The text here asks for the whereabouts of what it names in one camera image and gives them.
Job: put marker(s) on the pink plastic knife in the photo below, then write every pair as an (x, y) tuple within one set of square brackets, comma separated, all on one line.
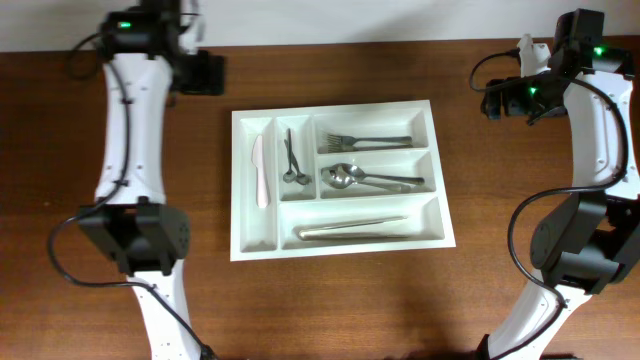
[(262, 188)]

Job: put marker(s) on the steel kitchen tongs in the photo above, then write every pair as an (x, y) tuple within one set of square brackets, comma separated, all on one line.
[(354, 230)]

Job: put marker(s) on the small steel teaspoon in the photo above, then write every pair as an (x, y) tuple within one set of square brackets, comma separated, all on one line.
[(290, 175), (302, 178)]

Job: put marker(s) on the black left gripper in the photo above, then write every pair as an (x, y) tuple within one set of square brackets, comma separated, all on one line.
[(206, 73)]

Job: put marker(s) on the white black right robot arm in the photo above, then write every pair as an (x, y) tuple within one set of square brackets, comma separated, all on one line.
[(591, 239)]

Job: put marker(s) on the steel fork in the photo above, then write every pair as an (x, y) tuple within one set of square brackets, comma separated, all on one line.
[(327, 149), (350, 140)]

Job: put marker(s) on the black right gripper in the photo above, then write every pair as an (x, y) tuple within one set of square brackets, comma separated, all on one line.
[(493, 98)]

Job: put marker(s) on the large steel spoon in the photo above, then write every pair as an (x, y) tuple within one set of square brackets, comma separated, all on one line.
[(340, 180), (359, 173)]

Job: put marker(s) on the white plastic cutlery tray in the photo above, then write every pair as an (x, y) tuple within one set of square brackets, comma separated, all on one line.
[(270, 233)]

